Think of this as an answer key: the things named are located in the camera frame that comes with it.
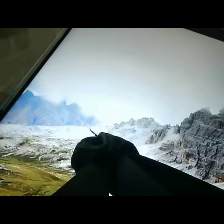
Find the black garment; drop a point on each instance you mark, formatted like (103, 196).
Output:
(100, 146)

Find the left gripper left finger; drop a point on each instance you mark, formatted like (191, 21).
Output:
(93, 183)

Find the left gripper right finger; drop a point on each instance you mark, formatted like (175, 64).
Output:
(130, 181)

